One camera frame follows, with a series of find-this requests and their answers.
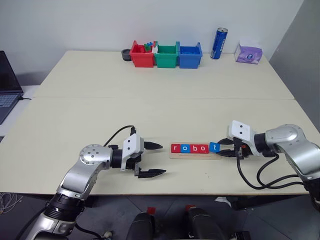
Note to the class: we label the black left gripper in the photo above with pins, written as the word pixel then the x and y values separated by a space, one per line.
pixel 132 162

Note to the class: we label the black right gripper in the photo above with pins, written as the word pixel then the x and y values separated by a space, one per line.
pixel 241 148

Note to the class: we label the blue letter block t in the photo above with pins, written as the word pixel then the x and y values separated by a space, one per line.
pixel 214 146

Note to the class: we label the red letter block o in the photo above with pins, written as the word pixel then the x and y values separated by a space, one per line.
pixel 204 148

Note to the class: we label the red letter block b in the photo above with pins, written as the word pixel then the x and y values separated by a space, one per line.
pixel 195 148

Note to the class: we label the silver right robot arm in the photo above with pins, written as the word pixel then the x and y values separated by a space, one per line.
pixel 295 147

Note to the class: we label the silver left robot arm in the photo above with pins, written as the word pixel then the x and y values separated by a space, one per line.
pixel 85 165

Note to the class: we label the red letter block r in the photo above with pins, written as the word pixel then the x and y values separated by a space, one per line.
pixel 175 148

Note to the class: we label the wooden letter tray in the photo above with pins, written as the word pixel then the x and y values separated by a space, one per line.
pixel 195 155

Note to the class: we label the blue letter block o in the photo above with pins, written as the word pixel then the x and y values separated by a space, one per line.
pixel 185 148

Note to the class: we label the white paper scrap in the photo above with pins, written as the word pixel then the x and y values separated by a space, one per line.
pixel 222 200

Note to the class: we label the dark rounded shape, red tag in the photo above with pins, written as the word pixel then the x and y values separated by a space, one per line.
pixel 142 227
pixel 202 225

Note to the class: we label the purple tissue box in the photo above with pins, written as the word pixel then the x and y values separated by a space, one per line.
pixel 248 55

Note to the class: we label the blue plastic bin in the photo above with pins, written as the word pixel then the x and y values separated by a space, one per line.
pixel 188 60

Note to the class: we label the green plastic bin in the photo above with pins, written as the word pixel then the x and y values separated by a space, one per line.
pixel 165 60

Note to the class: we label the red plastic bin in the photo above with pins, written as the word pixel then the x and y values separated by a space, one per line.
pixel 142 59

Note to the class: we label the blue drink can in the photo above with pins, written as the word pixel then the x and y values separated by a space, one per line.
pixel 218 44

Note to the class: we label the dark grey round cup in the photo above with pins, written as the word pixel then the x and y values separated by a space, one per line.
pixel 126 56

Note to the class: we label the white plastic piece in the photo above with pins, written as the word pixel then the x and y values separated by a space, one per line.
pixel 155 50

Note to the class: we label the green toy brick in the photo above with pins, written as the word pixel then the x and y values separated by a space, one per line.
pixel 148 48

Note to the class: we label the blue toy brick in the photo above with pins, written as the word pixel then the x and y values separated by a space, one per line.
pixel 149 44

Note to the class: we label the dark laptop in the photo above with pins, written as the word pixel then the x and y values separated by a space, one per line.
pixel 7 83

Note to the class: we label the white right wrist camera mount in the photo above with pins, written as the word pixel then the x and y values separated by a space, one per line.
pixel 240 130

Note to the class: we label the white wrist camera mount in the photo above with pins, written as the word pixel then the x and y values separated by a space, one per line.
pixel 131 145
pixel 240 130

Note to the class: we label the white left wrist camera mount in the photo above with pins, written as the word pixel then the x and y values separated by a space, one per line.
pixel 131 145

